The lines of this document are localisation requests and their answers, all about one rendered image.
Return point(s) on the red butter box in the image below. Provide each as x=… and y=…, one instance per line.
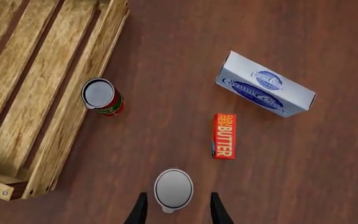
x=225, y=136

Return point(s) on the white cream cheese box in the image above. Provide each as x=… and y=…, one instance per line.
x=264, y=85

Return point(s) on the red and green soup tin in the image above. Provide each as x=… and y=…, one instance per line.
x=102, y=96

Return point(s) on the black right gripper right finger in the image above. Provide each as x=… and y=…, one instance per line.
x=218, y=212

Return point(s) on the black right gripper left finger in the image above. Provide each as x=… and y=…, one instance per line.
x=140, y=212

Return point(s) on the wooden slat tray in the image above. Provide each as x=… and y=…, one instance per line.
x=39, y=93

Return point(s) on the silver-topped tin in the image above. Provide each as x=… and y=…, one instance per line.
x=173, y=188

